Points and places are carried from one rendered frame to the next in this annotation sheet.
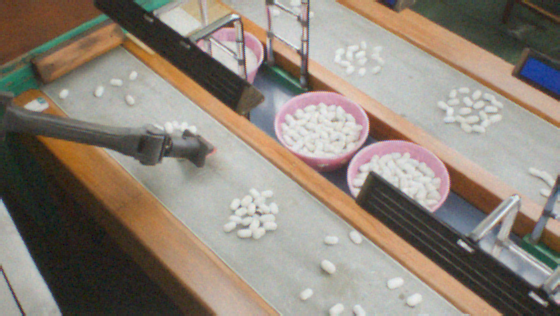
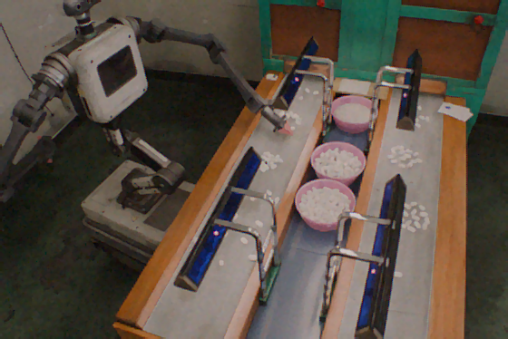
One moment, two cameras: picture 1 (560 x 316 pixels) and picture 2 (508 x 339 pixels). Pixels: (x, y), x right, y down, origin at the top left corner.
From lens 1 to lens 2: 1.39 m
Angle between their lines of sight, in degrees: 44
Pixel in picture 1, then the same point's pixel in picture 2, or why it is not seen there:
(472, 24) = not seen: outside the picture
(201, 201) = (261, 144)
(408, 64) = (421, 178)
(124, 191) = (247, 120)
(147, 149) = (251, 102)
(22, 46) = (286, 52)
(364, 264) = (264, 210)
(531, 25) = not seen: outside the picture
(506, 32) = not seen: outside the picture
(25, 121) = (222, 61)
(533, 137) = (413, 253)
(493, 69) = (451, 213)
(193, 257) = (228, 153)
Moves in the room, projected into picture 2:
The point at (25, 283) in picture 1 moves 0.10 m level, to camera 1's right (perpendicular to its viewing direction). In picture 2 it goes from (86, 53) to (92, 63)
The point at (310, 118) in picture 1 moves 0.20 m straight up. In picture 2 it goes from (342, 157) to (345, 125)
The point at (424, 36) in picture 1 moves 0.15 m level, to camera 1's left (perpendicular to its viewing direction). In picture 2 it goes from (448, 174) to (425, 156)
